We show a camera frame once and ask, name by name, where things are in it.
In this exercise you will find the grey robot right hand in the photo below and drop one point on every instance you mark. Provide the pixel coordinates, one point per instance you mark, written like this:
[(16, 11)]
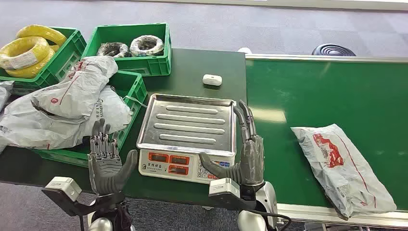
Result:
[(251, 159)]

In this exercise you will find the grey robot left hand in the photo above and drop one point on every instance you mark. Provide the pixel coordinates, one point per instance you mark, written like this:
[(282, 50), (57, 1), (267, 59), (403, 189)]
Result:
[(105, 169)]

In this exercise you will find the grey package with red print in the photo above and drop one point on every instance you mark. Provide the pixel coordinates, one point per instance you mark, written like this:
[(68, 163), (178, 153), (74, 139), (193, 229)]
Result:
[(344, 172)]

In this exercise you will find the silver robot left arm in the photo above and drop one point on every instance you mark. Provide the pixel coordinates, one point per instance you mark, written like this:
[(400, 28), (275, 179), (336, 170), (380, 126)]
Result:
[(100, 224)]

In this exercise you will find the green conveyor belt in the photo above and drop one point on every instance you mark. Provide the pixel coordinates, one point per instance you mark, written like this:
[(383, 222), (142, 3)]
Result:
[(334, 92)]

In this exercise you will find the grey mailer bag express print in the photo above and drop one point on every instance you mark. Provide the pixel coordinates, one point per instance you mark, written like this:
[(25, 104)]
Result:
[(108, 111)]

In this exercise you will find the electronic scale with steel tray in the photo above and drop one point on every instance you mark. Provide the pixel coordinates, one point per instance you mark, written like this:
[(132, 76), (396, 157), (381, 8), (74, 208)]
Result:
[(188, 127)]

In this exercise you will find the grey mailer bag red logo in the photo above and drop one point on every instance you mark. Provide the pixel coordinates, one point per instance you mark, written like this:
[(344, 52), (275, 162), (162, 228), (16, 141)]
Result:
[(79, 92)]

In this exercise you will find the green crate with packages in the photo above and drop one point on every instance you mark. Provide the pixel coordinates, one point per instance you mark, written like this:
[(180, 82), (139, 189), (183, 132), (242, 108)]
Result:
[(127, 86)]

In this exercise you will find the small white case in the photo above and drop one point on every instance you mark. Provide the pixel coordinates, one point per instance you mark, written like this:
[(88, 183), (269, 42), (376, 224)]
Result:
[(212, 80)]

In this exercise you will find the small white round object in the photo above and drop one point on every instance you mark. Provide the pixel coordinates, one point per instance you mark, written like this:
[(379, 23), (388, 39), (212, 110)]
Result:
[(244, 50)]

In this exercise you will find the green crate with wrapped coils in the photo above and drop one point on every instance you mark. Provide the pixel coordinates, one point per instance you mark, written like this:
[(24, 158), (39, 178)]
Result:
[(140, 65)]

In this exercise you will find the green crate with yellow coils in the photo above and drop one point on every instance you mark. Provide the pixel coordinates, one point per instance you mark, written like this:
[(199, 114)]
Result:
[(63, 60)]

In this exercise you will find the plain grey mailer bag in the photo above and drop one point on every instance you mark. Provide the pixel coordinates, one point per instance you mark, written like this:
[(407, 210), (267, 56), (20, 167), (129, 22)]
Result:
[(4, 92)]

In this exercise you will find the black round ribbed stool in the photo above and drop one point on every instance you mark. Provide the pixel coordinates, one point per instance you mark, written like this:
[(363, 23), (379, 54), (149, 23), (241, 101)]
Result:
[(333, 51)]

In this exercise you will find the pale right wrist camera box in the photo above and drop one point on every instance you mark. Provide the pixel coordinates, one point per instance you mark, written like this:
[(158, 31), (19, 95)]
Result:
[(223, 186)]

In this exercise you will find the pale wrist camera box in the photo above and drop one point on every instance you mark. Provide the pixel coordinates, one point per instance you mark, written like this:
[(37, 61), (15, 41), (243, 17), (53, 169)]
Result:
[(63, 187), (223, 186)]

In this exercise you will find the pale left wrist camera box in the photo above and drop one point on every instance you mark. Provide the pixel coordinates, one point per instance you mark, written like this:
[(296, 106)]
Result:
[(63, 187)]

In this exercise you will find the black right camera bracket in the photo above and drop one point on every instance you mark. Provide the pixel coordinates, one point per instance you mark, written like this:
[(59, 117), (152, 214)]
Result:
[(229, 201)]

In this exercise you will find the black camera bracket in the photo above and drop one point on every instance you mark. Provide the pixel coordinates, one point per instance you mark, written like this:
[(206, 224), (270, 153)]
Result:
[(70, 205), (229, 201)]

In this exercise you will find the black left camera bracket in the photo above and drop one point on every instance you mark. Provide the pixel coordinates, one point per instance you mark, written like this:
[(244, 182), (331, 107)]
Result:
[(70, 205)]

